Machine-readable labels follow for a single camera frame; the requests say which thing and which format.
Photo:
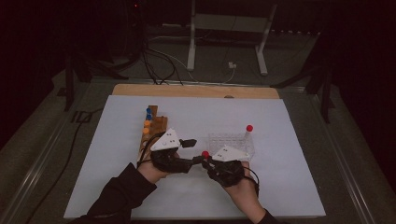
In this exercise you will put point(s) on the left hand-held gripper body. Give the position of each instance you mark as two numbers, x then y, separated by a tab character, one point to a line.
168	141

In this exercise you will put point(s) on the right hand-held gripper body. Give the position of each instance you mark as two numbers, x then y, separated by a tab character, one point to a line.
230	154

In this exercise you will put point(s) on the red cap test tube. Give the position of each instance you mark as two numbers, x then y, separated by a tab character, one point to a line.
205	154
249	128

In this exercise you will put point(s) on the clear plastic tube rack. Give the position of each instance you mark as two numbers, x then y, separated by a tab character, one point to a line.
224	140

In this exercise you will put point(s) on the wooden test tube rack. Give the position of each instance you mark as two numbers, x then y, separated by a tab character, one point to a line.
158	124

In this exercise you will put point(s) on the orange cap test tube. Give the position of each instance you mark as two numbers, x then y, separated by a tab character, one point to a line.
147	123
145	130

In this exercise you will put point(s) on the blue cap test tube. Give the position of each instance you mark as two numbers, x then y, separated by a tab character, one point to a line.
149	117
148	110

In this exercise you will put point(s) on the person's left hand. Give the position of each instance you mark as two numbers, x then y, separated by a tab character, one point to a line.
149	171

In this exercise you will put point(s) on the person's right hand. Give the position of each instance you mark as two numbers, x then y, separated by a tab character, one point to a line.
243	194

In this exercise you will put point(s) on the white table mat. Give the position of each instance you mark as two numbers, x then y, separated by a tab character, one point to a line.
186	196

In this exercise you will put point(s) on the white plug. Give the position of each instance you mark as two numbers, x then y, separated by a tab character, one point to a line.
232	65

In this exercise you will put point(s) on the white metal stand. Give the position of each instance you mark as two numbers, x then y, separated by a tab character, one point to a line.
191	46

